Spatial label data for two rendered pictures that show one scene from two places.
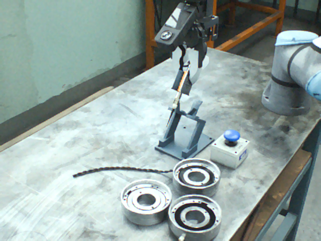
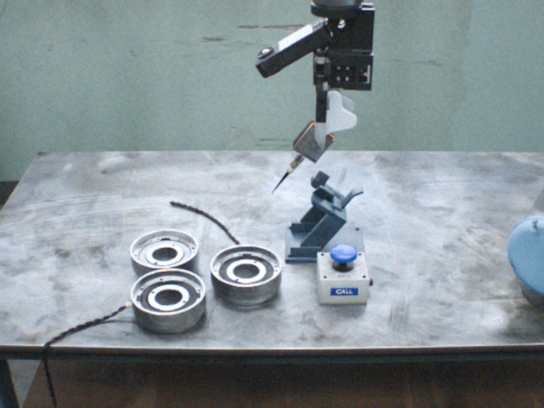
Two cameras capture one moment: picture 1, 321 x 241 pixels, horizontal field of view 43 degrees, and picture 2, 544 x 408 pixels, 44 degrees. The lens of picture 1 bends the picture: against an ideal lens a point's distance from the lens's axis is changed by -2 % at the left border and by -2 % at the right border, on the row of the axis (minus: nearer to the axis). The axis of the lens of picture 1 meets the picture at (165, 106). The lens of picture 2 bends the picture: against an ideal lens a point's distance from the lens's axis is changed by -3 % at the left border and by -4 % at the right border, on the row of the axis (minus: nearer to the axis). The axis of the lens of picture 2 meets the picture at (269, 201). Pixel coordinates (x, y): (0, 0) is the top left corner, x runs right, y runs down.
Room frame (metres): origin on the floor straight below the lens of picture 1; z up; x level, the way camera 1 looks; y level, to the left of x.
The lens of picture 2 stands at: (0.27, -0.77, 1.43)
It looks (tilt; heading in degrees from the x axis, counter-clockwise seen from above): 30 degrees down; 55
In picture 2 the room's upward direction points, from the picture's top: straight up
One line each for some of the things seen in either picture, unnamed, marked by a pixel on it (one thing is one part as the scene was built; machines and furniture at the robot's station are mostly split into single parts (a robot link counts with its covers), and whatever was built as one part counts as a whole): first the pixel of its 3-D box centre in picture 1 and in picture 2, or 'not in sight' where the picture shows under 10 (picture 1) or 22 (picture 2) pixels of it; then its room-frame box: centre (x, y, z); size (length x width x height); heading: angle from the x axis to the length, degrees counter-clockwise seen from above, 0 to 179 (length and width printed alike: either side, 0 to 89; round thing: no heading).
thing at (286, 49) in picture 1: (296, 54); not in sight; (1.11, -0.38, 0.97); 0.13 x 0.12 x 0.14; 16
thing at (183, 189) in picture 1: (196, 179); (246, 275); (0.72, -0.07, 0.82); 0.10 x 0.10 x 0.04
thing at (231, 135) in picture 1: (231, 141); (342, 263); (0.83, -0.16, 0.85); 0.04 x 0.04 x 0.05
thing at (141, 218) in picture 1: (146, 202); (165, 258); (0.64, 0.03, 0.82); 0.10 x 0.10 x 0.04
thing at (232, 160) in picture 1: (231, 148); (345, 277); (0.84, -0.17, 0.82); 0.08 x 0.07 x 0.05; 145
